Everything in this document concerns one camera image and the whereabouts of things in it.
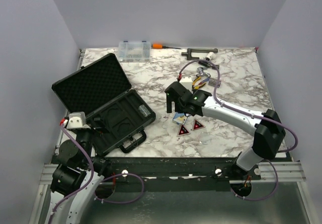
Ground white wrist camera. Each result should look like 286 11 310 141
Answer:
64 112 87 129
179 76 193 92

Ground black T-handle tool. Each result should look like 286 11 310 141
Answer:
198 60 220 70

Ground white cylinder connector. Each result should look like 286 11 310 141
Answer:
205 52 215 61

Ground green blue poker chip stack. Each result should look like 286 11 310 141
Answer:
208 78 221 88

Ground orange handle screwdriver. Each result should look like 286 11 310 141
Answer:
151 43 181 49

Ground aluminium rail frame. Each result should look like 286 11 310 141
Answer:
40 161 306 184

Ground clear plastic screw box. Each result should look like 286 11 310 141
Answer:
117 41 151 62

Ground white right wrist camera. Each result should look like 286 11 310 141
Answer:
179 76 193 92

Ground black foam lined carry case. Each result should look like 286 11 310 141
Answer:
51 53 156 157

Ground clear round dealer button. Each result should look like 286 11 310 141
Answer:
197 132 212 145

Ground left red triangle all-in button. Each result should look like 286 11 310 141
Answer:
177 124 190 137

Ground red triangle all-in button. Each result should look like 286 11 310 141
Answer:
192 119 205 131
177 124 190 137

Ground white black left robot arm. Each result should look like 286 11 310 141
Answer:
45 97 156 223

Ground yellow black pliers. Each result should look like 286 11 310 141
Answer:
192 77 210 90

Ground right red triangle all-in button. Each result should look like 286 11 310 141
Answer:
192 119 205 131

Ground black metal puller tool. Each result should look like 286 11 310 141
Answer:
181 48 218 60

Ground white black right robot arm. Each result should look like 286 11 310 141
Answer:
165 82 286 180

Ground orange blue poker chip stack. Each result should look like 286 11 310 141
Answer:
138 104 151 118

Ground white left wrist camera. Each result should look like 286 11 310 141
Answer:
64 112 87 129

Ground blue playing card deck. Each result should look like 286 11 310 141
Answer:
172 112 190 125

